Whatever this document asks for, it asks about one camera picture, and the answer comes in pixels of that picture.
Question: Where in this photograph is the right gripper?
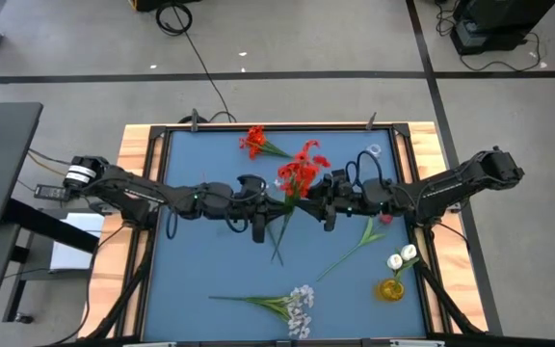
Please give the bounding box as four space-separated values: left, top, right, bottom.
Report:
299 169 373 231

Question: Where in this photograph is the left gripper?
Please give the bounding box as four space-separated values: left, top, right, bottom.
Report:
236 175 294 244

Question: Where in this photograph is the large red flower bunch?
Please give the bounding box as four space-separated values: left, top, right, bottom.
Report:
270 138 332 267

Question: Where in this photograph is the dark red tulip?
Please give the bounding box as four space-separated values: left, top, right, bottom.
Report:
316 213 395 282

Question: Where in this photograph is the small red flower bunch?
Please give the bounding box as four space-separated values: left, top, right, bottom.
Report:
237 124 293 161

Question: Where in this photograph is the white veined flower bunch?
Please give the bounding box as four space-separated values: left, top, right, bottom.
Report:
208 283 316 340

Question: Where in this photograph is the amber glass vase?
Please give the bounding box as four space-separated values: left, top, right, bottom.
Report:
376 278 407 304

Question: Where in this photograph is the white tulip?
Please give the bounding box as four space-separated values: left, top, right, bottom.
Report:
392 243 421 288
385 253 407 290

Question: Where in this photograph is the wooden table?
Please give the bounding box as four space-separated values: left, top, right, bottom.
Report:
77 120 489 338

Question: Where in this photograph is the white panel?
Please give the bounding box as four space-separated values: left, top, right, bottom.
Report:
49 213 106 272

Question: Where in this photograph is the black power adapter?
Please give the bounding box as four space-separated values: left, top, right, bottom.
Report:
33 184 73 202

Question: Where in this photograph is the black equipment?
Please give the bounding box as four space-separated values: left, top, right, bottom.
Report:
449 0 555 57

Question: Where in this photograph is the black desk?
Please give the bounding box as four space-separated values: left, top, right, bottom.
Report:
0 101 44 227

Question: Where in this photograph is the right arm cable loop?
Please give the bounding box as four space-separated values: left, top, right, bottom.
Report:
344 149 385 190

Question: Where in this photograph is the black aluminium table frame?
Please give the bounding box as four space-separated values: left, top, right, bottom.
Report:
82 122 489 347

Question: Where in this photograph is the black floor cable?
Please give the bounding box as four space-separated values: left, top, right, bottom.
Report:
154 2 238 124

